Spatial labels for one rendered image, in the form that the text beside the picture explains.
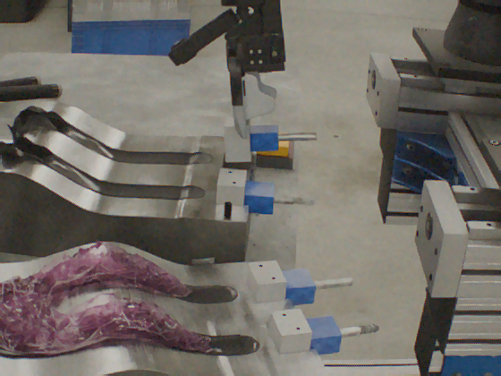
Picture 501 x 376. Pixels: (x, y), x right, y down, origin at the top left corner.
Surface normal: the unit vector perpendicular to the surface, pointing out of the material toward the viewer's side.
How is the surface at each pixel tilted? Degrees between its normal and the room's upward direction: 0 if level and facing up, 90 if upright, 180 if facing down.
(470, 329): 90
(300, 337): 90
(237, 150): 82
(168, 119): 0
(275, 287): 90
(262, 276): 0
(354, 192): 0
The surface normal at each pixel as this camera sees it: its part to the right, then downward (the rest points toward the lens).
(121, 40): 0.10, 0.48
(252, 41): -0.06, 0.33
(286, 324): 0.06, -0.89
